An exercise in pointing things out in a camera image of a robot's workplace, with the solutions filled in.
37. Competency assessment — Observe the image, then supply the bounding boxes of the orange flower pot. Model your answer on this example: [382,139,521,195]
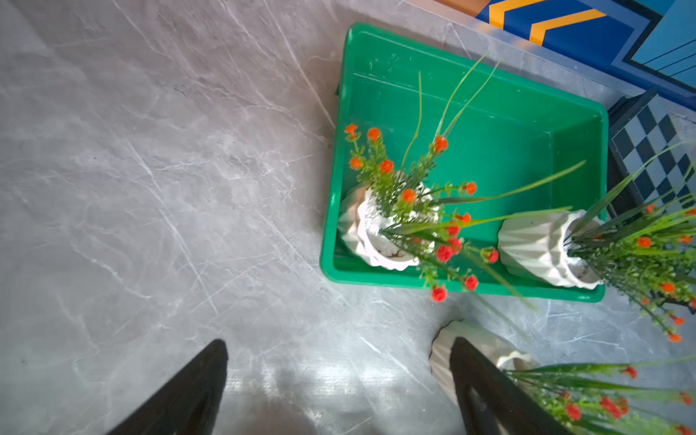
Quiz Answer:
[498,157,695,343]

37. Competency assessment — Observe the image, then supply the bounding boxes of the red flower pot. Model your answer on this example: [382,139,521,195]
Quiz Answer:
[336,51,588,304]
[429,321,695,434]

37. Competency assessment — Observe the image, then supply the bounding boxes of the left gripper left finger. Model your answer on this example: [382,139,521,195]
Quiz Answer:
[110,339,228,434]

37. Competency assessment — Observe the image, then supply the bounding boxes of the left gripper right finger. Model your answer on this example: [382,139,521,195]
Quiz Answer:
[449,337,569,434]

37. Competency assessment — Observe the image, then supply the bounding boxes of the black white chessboard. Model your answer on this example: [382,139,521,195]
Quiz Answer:
[607,88,695,218]

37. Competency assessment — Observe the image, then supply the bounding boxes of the green plastic storage tray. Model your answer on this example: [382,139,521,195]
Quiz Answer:
[320,23,608,288]

